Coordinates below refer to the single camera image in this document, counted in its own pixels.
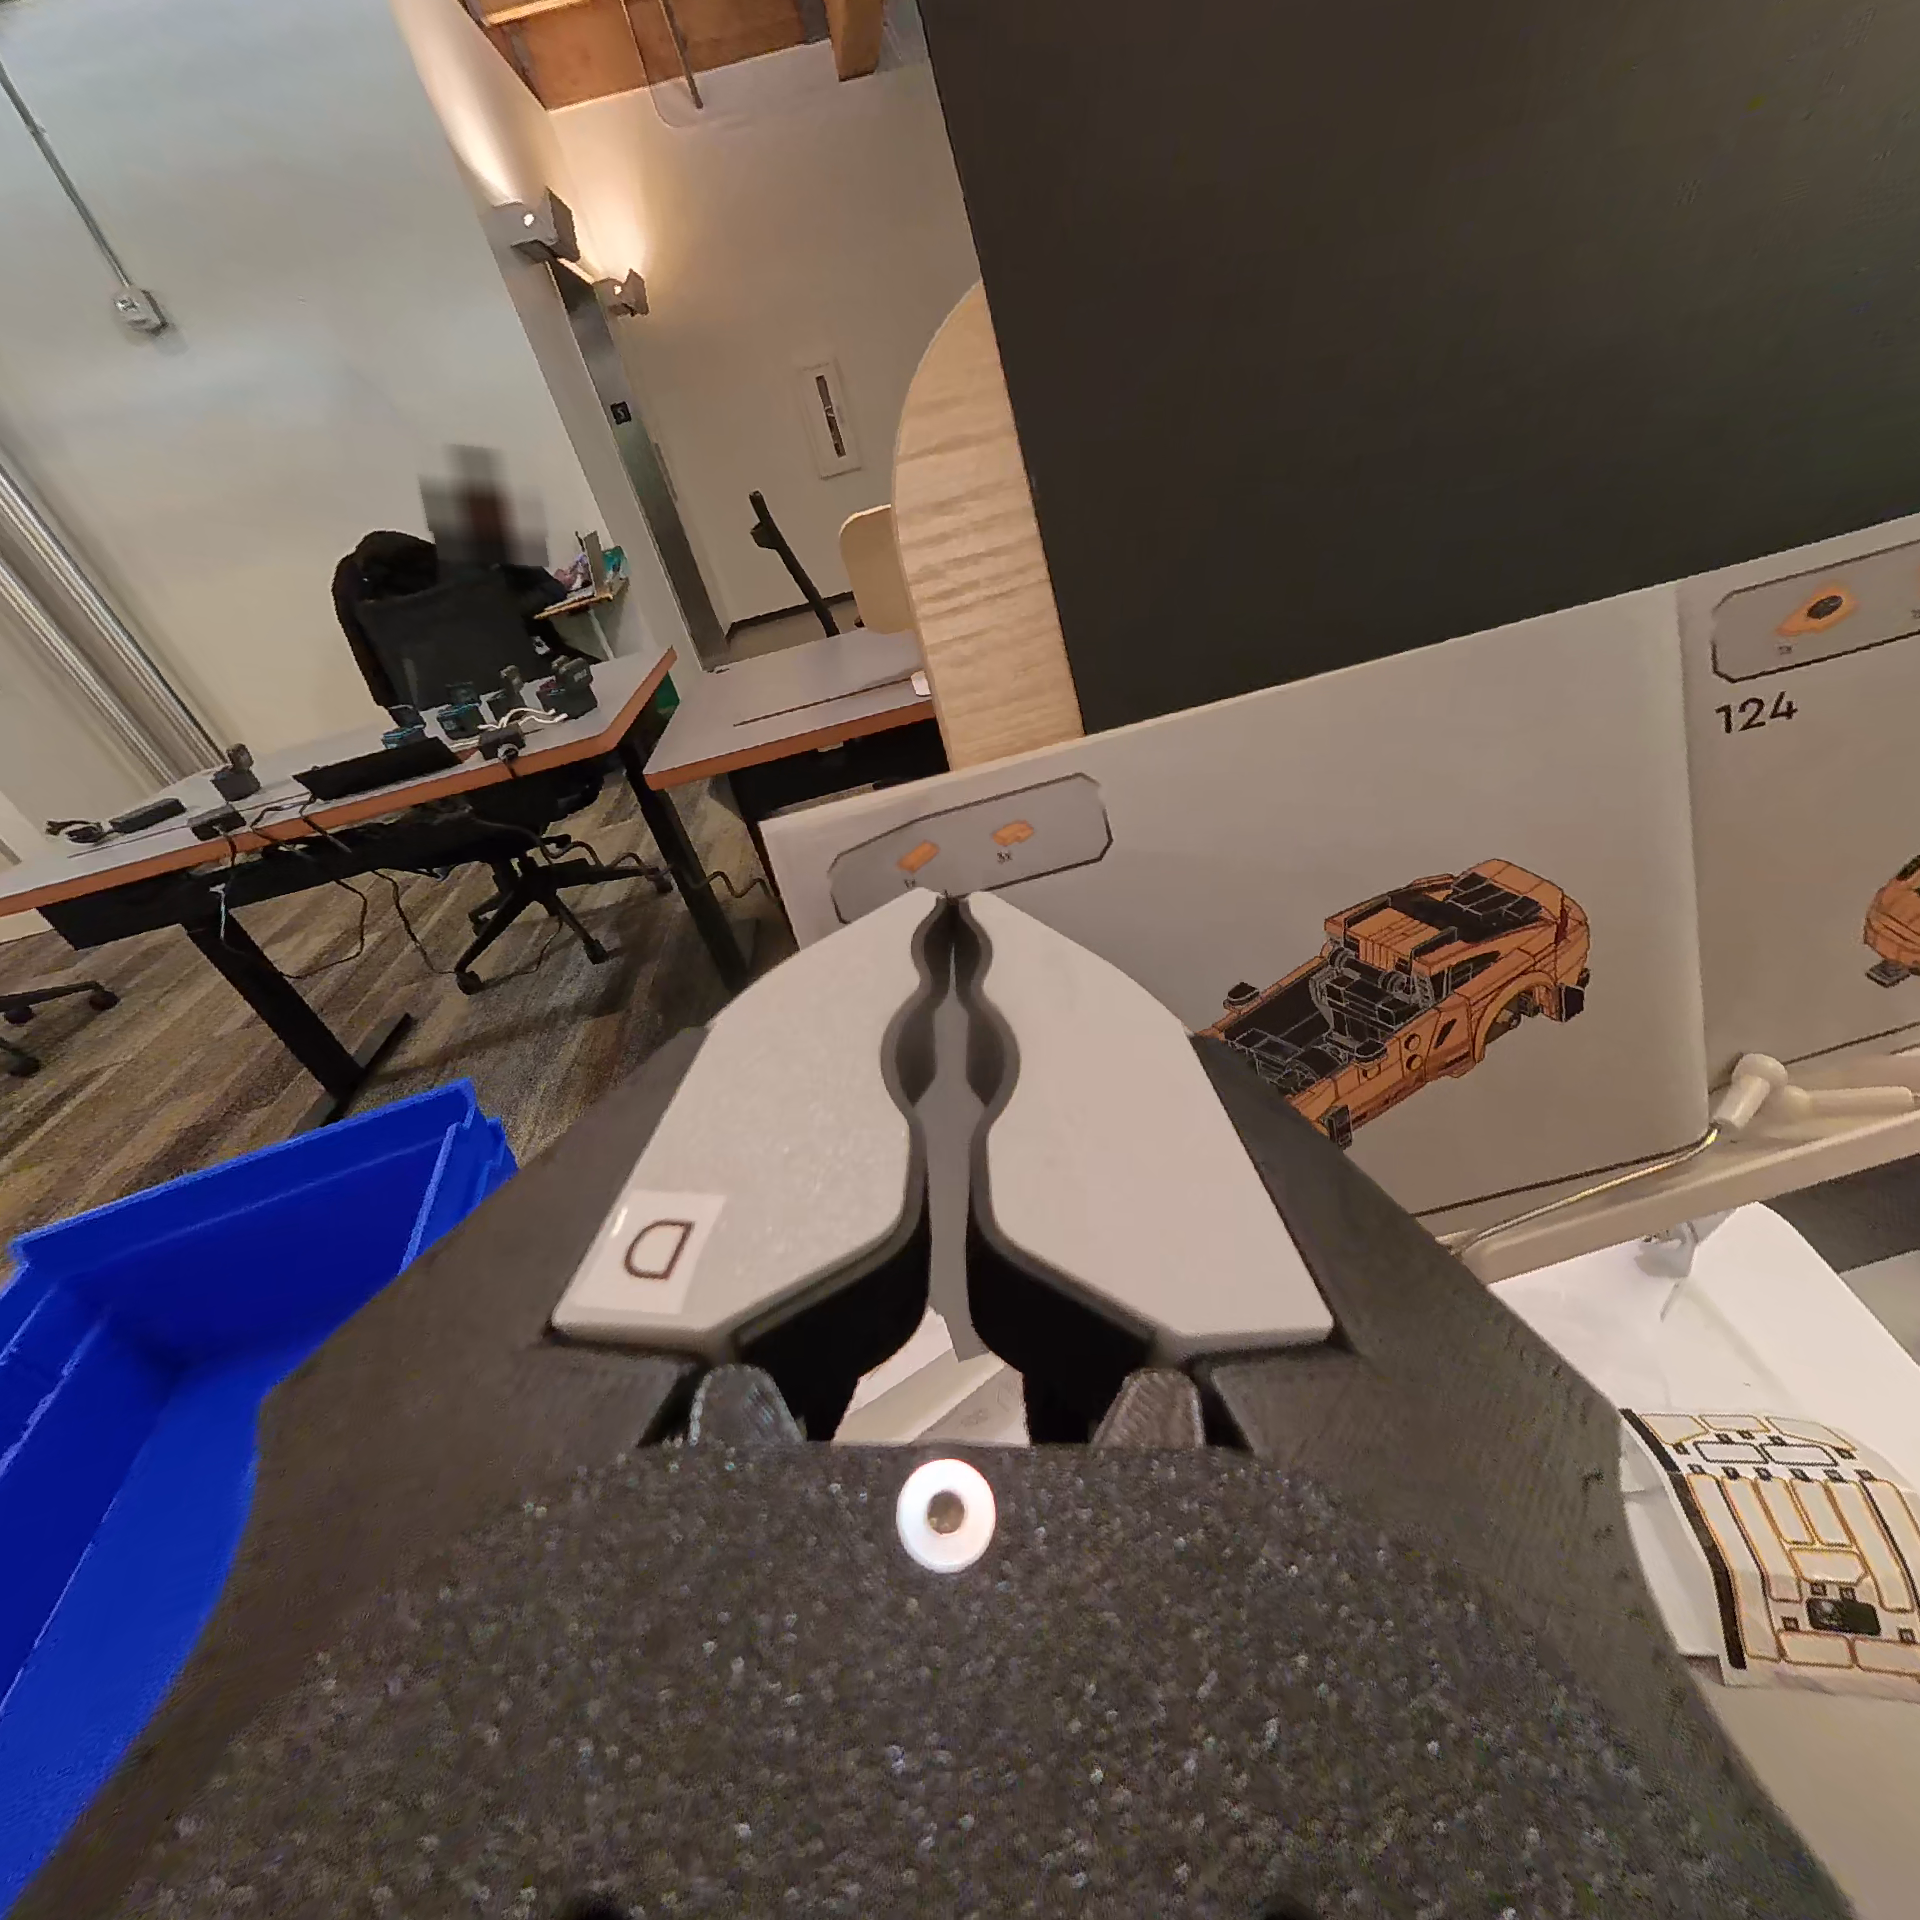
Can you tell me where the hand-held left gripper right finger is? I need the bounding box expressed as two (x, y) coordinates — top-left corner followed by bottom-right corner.
(959, 892), (1337, 1347)

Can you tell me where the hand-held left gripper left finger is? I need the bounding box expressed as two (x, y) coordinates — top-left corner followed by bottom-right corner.
(552, 892), (955, 1348)

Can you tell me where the instruction booklet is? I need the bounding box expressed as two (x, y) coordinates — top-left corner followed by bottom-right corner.
(756, 509), (1920, 1250)

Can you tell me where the lego sticker sheet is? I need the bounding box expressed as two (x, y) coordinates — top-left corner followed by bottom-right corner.
(1620, 1410), (1920, 1690)

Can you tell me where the wooden-edged desk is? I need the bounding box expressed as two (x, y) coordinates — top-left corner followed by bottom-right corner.
(0, 648), (681, 1127)
(642, 631), (952, 992)

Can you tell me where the row of small cameras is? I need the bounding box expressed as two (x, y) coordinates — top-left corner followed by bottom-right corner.
(381, 661), (602, 754)

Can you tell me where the black keyboard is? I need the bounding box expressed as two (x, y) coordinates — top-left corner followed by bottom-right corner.
(293, 744), (467, 800)

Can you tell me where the black bent pole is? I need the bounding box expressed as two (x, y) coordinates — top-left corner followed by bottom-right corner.
(747, 492), (842, 641)

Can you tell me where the booklet stand with white base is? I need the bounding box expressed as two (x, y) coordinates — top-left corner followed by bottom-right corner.
(833, 276), (1920, 1667)

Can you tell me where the blue plastic bin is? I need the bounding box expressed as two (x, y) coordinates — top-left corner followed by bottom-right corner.
(0, 1077), (519, 1871)

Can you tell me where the black office chair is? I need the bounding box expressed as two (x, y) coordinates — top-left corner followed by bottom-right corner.
(330, 528), (677, 995)

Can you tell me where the black office chair base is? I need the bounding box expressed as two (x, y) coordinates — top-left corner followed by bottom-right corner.
(0, 984), (121, 1080)

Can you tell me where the black flat panel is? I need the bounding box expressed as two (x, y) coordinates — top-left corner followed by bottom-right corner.
(915, 0), (1920, 737)

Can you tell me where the metal wall conduit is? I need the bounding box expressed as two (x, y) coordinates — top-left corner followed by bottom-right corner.
(0, 59), (167, 336)

